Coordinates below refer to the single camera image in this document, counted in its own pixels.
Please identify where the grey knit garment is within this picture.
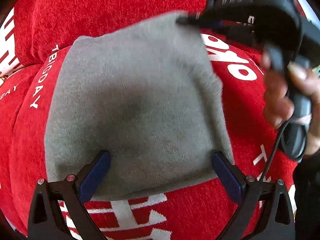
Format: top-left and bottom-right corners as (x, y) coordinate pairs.
(44, 11), (234, 201)

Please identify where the person's right hand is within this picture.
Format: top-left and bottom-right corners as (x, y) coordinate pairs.
(260, 52), (320, 157)

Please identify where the red printed blanket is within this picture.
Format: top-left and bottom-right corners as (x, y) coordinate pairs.
(1, 0), (295, 239)

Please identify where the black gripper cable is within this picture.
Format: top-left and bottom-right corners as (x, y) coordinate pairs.
(260, 118), (293, 182)

